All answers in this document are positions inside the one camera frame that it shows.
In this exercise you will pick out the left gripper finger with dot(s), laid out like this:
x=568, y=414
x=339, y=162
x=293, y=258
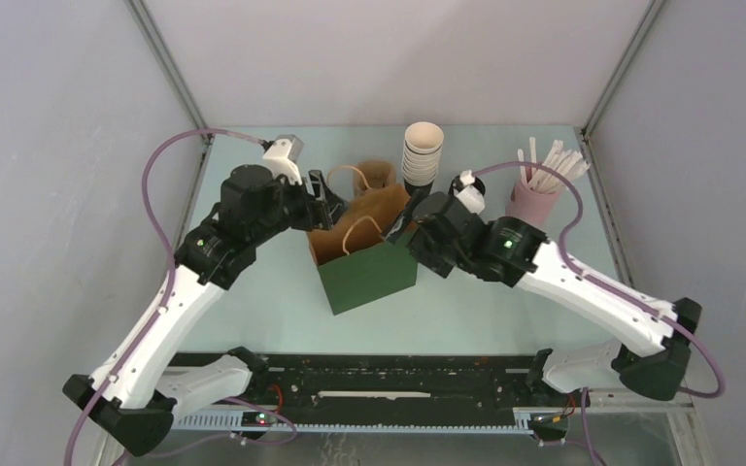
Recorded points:
x=322, y=222
x=328, y=204

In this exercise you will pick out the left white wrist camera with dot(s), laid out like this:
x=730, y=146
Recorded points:
x=280, y=157

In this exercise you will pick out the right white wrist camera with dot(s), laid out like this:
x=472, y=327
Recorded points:
x=470, y=197

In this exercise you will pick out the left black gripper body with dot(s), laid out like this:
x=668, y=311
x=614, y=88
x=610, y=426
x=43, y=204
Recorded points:
x=298, y=205

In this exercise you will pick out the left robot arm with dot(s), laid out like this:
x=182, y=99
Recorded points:
x=130, y=396

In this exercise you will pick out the brown pulp cup carrier stack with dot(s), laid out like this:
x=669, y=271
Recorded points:
x=372, y=174

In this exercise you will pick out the pink straw holder cup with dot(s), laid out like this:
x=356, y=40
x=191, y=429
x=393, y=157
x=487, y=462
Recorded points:
x=529, y=205

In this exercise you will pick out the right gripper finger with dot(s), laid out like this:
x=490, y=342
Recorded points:
x=415, y=200
x=396, y=230

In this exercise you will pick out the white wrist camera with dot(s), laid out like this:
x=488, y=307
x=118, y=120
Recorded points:
x=470, y=197
x=280, y=157

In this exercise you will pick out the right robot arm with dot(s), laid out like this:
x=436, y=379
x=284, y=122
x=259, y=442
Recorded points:
x=651, y=348

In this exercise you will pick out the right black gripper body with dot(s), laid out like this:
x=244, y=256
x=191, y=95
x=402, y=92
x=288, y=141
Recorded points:
x=441, y=259

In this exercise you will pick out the stack of black lids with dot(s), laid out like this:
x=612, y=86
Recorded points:
x=457, y=184

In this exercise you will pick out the white wrapped straws bundle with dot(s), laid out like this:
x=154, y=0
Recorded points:
x=570, y=164

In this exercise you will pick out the green paper bag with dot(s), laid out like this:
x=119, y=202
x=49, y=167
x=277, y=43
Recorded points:
x=355, y=266

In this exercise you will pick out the stack of paper cups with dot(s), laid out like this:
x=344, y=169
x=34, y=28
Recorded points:
x=423, y=143

